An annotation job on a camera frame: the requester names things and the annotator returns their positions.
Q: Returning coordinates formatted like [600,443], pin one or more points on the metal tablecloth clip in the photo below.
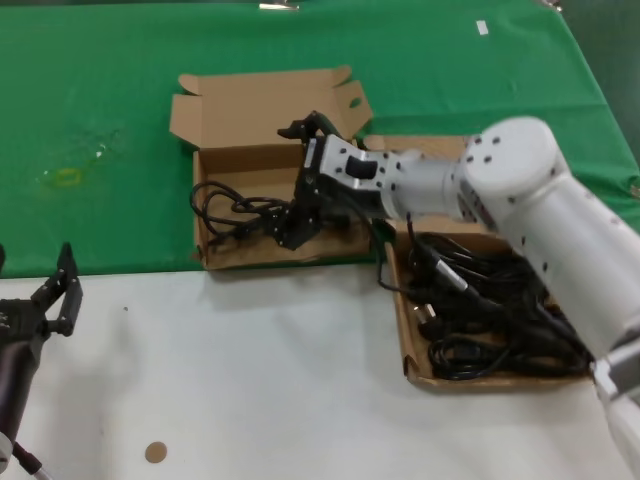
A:
[551,3]
[280,6]

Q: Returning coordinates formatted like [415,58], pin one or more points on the green tablecloth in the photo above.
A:
[100,75]

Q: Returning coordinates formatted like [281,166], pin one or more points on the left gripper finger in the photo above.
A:
[70,305]
[2,260]

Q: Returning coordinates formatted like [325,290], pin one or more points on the cardboard box round hole flap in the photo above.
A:
[450,382]

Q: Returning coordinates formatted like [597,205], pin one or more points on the white tape strip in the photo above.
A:
[482,28]

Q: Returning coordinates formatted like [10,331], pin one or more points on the round brown sticker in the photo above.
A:
[155,453]

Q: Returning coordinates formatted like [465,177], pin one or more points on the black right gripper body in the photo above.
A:
[325,205]

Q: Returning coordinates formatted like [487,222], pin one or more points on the cardboard box oval hole flap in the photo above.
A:
[240,105]

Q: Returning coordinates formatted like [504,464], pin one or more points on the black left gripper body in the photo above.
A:
[20,320]

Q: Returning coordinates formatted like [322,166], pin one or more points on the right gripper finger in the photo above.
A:
[310,129]
[297,227]

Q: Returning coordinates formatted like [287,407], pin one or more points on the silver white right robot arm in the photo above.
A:
[550,210]

